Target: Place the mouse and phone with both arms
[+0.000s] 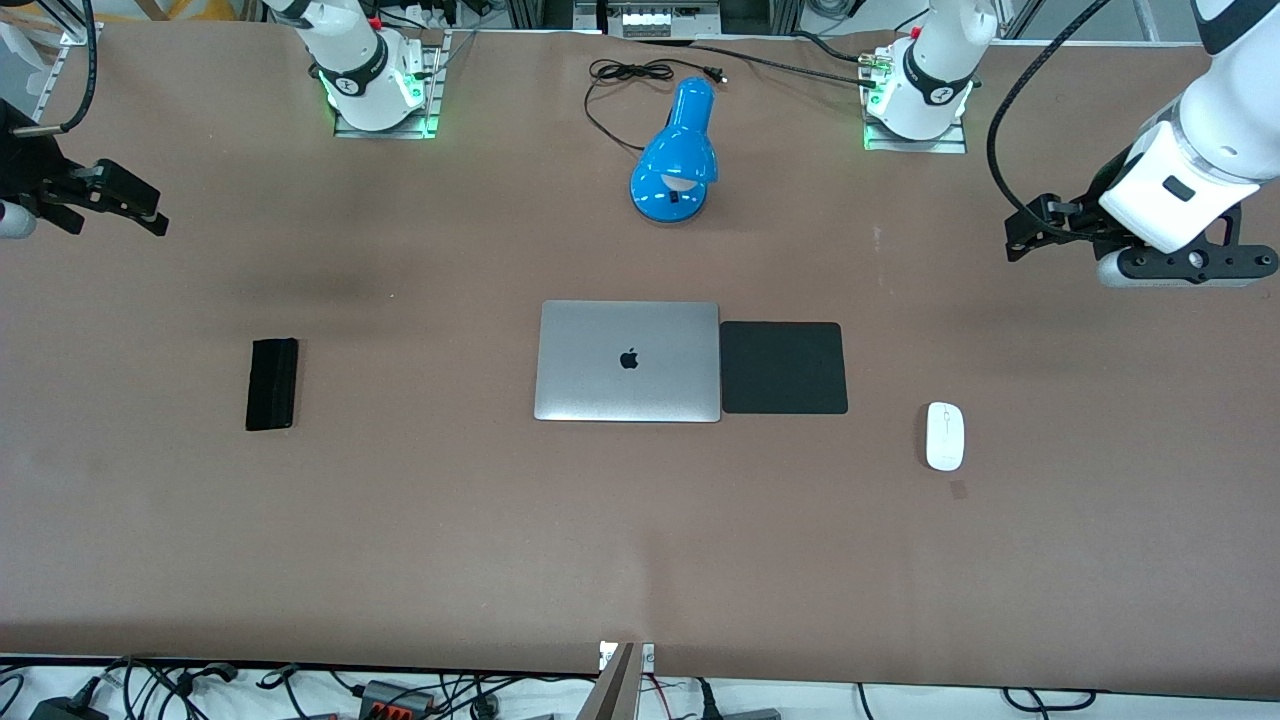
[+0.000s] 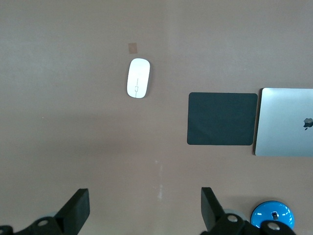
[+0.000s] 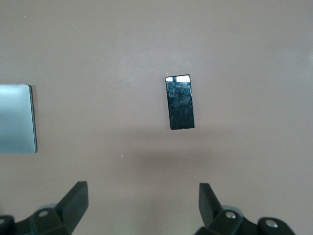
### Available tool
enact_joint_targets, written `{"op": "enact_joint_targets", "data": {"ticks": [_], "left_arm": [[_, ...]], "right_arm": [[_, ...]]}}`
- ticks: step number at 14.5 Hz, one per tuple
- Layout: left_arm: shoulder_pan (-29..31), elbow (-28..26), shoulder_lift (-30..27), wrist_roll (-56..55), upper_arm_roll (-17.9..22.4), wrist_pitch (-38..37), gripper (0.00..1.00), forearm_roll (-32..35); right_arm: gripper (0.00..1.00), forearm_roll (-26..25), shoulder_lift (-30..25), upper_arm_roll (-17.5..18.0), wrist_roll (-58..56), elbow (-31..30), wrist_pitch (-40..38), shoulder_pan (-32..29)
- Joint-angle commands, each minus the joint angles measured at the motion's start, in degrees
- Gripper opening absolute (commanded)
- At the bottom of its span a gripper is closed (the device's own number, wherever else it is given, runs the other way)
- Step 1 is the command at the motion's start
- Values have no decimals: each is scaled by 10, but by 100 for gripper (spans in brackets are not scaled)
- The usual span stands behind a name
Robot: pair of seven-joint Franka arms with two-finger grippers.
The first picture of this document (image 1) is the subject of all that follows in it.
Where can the black power adapter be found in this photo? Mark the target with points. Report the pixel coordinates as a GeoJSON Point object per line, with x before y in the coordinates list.
{"type": "Point", "coordinates": [65, 708]}

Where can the aluminium frame profile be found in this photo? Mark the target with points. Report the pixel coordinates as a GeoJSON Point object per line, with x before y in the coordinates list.
{"type": "Point", "coordinates": [540, 12]}

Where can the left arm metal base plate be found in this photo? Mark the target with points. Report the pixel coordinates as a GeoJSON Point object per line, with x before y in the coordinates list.
{"type": "Point", "coordinates": [955, 140]}

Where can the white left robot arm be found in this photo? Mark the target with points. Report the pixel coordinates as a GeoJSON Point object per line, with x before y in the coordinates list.
{"type": "Point", "coordinates": [935, 70]}

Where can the grey camera stand post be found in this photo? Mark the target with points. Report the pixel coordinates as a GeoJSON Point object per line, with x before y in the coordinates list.
{"type": "Point", "coordinates": [618, 690]}

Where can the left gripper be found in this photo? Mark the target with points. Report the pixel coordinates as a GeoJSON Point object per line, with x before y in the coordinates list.
{"type": "Point", "coordinates": [1093, 211]}

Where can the silver closed laptop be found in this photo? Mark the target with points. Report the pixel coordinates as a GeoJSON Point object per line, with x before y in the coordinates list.
{"type": "Point", "coordinates": [600, 380]}

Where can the white power strip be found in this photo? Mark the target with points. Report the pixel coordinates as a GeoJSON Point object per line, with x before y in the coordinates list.
{"type": "Point", "coordinates": [668, 20]}

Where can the black square mouse pad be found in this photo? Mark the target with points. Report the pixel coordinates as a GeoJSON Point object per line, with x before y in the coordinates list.
{"type": "Point", "coordinates": [783, 368]}

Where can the blue desk lamp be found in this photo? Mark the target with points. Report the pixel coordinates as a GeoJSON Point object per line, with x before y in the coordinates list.
{"type": "Point", "coordinates": [675, 160]}

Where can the grey box with orange connectors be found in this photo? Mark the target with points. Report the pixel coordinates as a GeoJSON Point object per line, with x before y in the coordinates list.
{"type": "Point", "coordinates": [395, 698]}

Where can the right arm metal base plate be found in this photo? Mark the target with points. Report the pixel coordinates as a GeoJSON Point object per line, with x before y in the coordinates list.
{"type": "Point", "coordinates": [435, 90]}

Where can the white computer mouse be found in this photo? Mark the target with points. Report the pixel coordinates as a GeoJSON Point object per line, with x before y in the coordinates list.
{"type": "Point", "coordinates": [944, 436]}

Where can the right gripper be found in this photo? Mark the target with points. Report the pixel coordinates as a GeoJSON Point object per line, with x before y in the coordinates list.
{"type": "Point", "coordinates": [28, 168]}

